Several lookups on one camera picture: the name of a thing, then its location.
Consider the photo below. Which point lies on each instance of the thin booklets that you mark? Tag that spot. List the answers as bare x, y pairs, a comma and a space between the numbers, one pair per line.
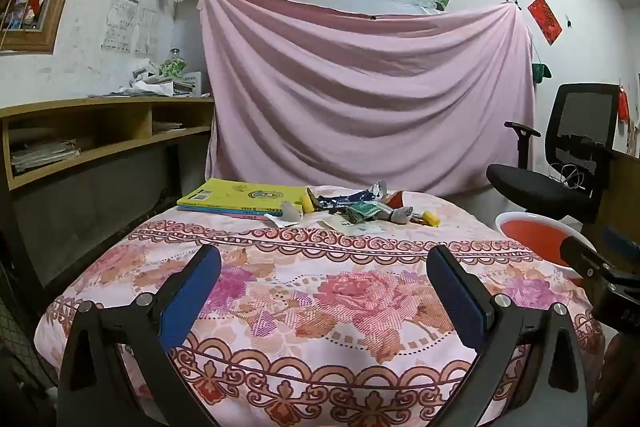
167, 127

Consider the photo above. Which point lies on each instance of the wooden desk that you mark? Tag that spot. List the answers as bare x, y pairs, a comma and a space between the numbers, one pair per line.
627, 187

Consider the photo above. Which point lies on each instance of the printed wall paper sheet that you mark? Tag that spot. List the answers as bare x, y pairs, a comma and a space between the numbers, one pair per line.
146, 34

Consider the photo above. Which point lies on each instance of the glass jar with candies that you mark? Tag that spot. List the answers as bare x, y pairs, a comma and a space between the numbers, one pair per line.
173, 66

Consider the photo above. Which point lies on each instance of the orange bin with white rim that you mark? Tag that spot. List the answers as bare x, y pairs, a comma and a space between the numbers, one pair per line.
535, 239

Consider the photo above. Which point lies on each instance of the red hanging ornament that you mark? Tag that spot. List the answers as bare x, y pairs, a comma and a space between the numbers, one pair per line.
623, 104

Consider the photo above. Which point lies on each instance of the pink book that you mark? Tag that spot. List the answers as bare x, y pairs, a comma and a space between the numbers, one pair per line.
240, 214

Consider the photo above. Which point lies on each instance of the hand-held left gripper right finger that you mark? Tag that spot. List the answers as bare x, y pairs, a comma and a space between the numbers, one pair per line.
457, 297

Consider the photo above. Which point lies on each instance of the printed wall calendar sheet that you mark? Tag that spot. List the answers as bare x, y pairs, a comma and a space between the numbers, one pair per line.
120, 22

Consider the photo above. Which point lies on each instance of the silver foil wrapper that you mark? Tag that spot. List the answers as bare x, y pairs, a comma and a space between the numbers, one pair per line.
378, 191

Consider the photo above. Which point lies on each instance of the wooden shelf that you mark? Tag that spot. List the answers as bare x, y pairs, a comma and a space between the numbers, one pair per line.
100, 106

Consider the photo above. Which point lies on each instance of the pink hanging cloth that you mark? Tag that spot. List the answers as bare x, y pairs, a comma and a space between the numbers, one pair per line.
360, 97

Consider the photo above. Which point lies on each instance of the floral blanket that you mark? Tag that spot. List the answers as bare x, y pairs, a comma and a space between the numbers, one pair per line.
320, 287

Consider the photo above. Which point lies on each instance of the green cap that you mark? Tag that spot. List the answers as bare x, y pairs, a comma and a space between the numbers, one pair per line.
540, 73

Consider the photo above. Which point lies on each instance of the grey wrapper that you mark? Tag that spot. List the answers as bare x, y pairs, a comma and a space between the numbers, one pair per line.
400, 215

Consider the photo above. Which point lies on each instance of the white box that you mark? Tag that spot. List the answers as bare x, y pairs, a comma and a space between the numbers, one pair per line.
189, 83

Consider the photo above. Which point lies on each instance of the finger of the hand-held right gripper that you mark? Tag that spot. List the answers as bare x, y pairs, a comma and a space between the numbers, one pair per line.
580, 254
620, 242

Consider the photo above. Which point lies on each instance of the green wrapper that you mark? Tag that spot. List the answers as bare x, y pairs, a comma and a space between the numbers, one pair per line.
362, 212

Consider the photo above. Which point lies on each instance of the red paper piece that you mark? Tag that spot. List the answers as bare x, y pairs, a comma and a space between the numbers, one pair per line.
395, 201

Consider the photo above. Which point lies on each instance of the pile of papers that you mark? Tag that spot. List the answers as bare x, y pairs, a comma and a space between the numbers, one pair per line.
140, 87

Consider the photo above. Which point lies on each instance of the stack of papers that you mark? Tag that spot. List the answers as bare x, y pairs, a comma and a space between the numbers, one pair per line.
42, 156

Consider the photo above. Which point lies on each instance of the yellow book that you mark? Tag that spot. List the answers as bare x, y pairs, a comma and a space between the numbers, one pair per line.
235, 193

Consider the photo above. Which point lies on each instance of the blue wrapper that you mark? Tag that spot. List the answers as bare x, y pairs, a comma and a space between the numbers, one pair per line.
335, 199

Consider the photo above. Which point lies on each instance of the red paper decoration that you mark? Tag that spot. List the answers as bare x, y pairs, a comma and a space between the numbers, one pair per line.
545, 19

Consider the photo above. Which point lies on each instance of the black office chair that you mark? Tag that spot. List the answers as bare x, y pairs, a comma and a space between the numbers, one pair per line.
530, 184

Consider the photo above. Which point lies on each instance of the blue book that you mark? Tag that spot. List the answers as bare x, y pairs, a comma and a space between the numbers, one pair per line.
215, 208

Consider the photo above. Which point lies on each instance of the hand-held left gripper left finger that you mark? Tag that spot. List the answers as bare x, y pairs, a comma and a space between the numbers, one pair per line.
192, 292

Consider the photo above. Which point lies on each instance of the grey white paper scrap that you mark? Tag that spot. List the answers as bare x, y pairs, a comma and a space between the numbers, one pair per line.
287, 213

